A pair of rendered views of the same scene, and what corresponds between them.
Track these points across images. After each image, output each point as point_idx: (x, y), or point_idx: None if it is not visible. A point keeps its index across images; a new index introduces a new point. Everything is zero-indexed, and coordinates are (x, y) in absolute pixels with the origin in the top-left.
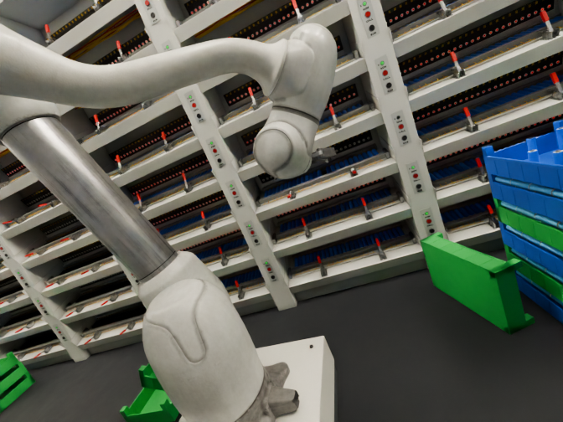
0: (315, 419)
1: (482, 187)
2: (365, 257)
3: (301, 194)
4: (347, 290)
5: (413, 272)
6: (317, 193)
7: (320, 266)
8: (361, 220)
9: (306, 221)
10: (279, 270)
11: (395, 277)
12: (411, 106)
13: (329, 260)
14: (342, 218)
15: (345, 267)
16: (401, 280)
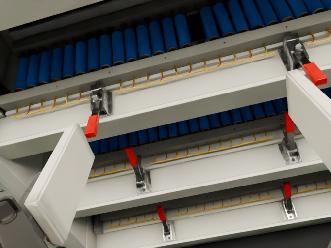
0: None
1: None
2: (253, 205)
3: (128, 103)
4: (207, 247)
5: (328, 225)
6: (177, 108)
7: (162, 225)
8: (272, 161)
9: (135, 135)
10: (74, 238)
11: (294, 232)
12: None
13: (180, 205)
14: (223, 140)
15: (212, 224)
16: (309, 242)
